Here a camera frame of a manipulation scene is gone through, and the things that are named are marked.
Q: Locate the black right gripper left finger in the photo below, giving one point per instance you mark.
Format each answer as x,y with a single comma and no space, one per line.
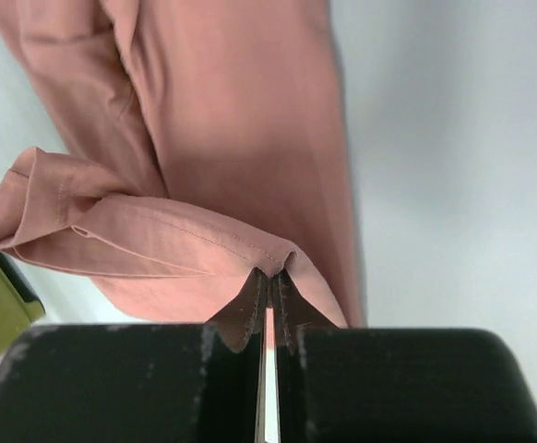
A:
144,382

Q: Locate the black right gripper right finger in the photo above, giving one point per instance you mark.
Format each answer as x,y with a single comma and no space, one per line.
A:
393,385

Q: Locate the pink printed t shirt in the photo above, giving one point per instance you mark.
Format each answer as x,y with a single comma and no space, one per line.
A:
204,139

